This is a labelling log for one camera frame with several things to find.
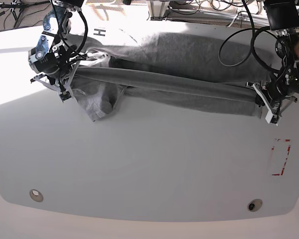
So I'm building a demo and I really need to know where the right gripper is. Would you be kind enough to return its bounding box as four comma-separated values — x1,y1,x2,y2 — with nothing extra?
29,53,86,94

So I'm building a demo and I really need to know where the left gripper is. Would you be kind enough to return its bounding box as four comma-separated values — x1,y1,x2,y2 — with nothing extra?
246,80,298,117

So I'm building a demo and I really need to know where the grey T-shirt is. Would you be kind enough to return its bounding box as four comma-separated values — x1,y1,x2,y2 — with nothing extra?
70,28,270,121

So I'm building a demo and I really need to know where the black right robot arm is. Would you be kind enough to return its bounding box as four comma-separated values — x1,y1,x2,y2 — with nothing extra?
28,0,88,101

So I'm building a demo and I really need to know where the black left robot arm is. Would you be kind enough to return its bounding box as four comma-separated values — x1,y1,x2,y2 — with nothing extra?
235,0,299,124

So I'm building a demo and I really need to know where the black tripod stand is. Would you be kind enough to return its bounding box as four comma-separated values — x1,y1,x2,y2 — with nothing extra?
0,0,51,29

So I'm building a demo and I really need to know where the red tape rectangle marking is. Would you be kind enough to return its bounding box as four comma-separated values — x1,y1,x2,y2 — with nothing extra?
268,138,292,176

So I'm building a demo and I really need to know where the right round table hole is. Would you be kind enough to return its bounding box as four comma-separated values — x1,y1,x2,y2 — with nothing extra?
247,199,263,212

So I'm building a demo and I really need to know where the round table hole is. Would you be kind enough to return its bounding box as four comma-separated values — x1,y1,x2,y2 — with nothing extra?
247,199,263,212
29,189,44,203

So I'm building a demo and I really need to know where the left round table hole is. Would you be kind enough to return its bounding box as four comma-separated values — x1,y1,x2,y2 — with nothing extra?
29,189,44,203

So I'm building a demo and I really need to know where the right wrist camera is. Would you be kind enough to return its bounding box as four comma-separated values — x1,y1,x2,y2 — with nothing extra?
58,91,72,102

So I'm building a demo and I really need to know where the aluminium frame post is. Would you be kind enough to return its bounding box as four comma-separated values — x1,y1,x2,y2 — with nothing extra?
146,0,170,20

